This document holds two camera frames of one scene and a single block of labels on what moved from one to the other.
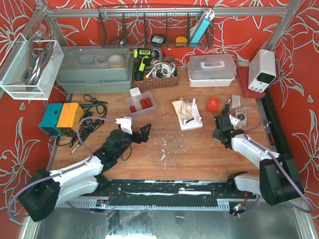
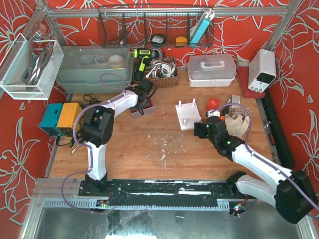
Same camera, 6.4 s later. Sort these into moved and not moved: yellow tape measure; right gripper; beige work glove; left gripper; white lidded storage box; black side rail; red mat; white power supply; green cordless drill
Moved: beige work glove; right gripper; left gripper
Not moved: yellow tape measure; white power supply; green cordless drill; white lidded storage box; black side rail; red mat
